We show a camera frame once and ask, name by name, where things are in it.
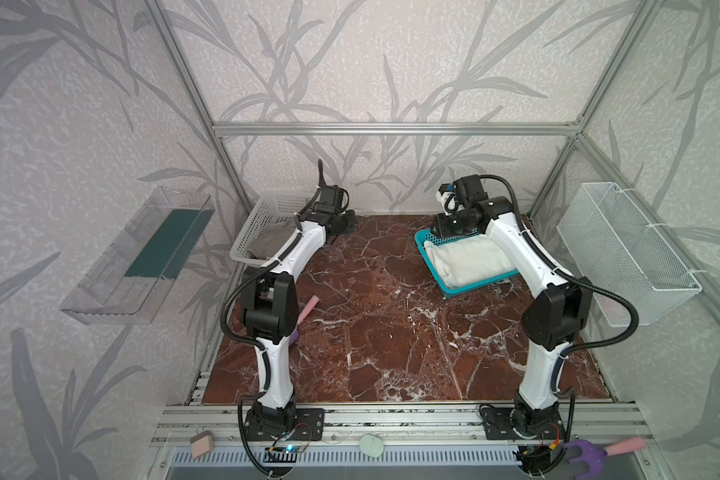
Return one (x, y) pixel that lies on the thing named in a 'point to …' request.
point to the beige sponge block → (201, 443)
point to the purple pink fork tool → (593, 454)
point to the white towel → (468, 259)
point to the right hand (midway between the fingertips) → (435, 220)
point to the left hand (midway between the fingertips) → (353, 210)
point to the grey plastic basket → (272, 209)
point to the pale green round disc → (371, 446)
